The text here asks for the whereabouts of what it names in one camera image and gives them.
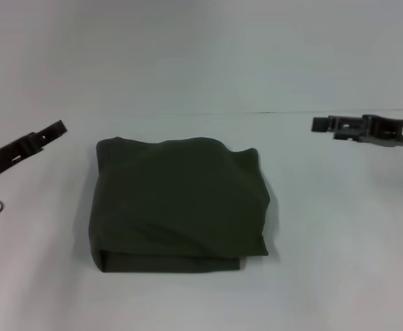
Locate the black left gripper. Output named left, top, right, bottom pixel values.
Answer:
left=0, top=119, right=68, bottom=184

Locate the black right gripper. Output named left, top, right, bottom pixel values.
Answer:
left=311, top=114, right=403, bottom=149

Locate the dark green shirt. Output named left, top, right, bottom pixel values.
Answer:
left=88, top=137, right=271, bottom=274

